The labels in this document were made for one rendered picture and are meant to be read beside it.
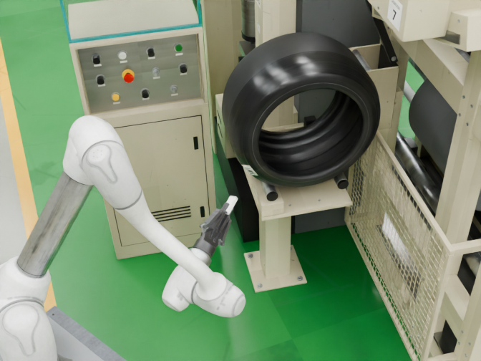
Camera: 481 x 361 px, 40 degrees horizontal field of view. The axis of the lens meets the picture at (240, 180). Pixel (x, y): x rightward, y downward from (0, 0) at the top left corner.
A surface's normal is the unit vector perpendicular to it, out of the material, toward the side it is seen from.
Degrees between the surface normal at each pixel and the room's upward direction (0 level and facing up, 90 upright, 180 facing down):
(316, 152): 21
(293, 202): 0
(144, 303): 0
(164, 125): 90
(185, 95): 90
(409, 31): 90
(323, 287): 0
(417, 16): 90
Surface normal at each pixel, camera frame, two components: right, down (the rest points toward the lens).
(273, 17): 0.21, 0.63
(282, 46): -0.26, -0.70
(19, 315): 0.07, -0.72
